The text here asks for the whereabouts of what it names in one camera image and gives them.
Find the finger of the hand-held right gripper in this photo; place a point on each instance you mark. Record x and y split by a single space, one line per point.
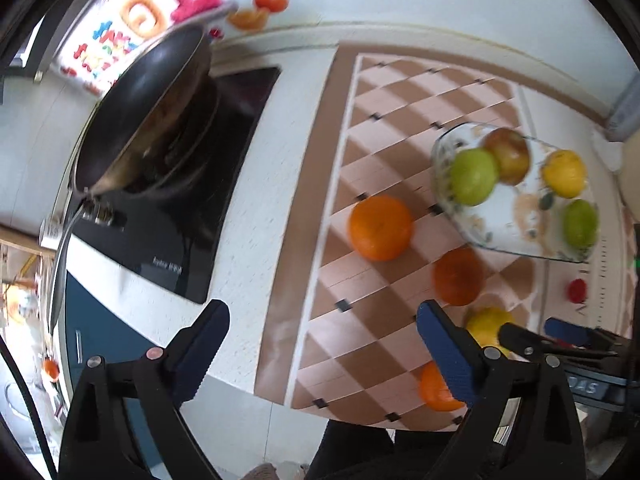
565 329
525 341

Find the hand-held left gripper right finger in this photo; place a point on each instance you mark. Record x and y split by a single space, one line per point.
447 355

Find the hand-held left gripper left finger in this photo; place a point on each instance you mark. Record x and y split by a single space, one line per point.
197 355

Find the yellow lemon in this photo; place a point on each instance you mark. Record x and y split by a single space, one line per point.
487 325
565 172

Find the clear glass dish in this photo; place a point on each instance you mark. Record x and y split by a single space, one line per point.
505 222

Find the small orange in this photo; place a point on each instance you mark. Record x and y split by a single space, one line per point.
432 390

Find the small red round object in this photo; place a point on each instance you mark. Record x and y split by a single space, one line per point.
577 291

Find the dark orange tangerine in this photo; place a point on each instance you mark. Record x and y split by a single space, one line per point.
457 277

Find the blue cabinet drawer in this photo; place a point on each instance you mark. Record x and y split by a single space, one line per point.
100 320

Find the green lime on plate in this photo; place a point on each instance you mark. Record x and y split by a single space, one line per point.
581 222

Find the person's dark trousers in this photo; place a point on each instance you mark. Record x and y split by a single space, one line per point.
360 452

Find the black induction cooktop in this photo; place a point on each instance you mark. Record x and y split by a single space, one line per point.
200 215

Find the large orange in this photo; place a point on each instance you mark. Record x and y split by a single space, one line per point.
381 227

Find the green apple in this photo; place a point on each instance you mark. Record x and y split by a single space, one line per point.
474 177

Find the red apple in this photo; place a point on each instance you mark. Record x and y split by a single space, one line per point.
512 155

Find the brown checkered mat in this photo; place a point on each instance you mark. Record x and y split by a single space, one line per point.
380 110

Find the black frying pan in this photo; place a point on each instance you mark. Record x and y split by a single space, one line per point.
145 105

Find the grey range hood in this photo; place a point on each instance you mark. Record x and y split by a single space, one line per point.
62 27

